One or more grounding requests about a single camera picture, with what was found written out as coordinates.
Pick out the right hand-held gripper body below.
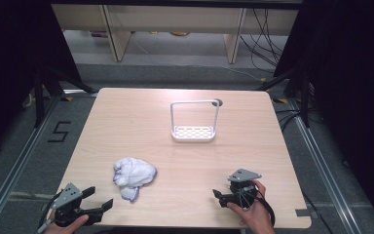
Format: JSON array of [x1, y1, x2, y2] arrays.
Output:
[[227, 168, 263, 209]]

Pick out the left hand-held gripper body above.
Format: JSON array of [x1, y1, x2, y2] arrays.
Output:
[[50, 182, 91, 227]]

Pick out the white cloth with purple edge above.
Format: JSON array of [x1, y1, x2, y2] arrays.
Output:
[[112, 157, 159, 203]]

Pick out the white metal rack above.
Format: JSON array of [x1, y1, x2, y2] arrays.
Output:
[[169, 98, 221, 143]]

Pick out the person's right hand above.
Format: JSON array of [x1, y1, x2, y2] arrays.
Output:
[[227, 179, 276, 234]]

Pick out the person's left hand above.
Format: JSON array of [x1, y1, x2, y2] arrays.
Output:
[[43, 214, 91, 234]]

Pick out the black metal stand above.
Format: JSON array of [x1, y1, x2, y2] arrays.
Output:
[[256, 68, 312, 129], [33, 64, 97, 129]]

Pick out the black curtain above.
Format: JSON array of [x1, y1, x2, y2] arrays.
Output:
[[274, 0, 374, 225], [0, 0, 83, 160]]

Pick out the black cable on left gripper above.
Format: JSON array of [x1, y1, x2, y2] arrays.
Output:
[[38, 190, 63, 230]]

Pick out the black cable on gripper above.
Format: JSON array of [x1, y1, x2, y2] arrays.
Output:
[[256, 193, 277, 227], [38, 190, 63, 230]]

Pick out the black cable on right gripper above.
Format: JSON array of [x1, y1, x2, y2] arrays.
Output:
[[256, 193, 277, 227]]

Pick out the aluminium floor rail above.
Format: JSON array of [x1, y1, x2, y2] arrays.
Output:
[[0, 96, 61, 234], [286, 97, 362, 234]]

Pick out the black floor cables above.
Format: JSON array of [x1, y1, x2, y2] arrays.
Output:
[[274, 107, 307, 132]]

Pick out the black floor cable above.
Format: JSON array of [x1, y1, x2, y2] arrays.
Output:
[[301, 190, 335, 234]]

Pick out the thin white floor cable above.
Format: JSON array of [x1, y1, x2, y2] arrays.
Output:
[[204, 63, 263, 82]]

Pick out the bundle of black cables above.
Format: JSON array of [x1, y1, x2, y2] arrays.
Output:
[[239, 8, 289, 72]]

